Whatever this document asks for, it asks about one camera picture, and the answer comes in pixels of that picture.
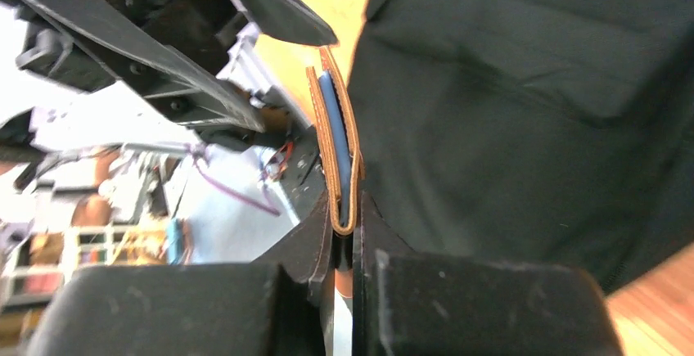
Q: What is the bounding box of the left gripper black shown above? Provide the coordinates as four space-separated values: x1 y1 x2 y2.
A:
0 0 340 149

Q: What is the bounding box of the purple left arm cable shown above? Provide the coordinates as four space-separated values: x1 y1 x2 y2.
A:
189 147 283 218

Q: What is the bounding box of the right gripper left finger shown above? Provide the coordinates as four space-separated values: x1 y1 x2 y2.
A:
25 196 331 355

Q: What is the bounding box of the brown leather wallet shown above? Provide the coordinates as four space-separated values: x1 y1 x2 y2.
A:
305 47 364 237

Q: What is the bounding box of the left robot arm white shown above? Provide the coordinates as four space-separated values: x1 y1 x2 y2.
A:
1 0 337 187

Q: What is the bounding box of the black student backpack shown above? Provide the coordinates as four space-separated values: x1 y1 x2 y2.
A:
349 0 693 292

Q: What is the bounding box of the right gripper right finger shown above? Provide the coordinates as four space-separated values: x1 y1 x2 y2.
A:
352 192 622 355

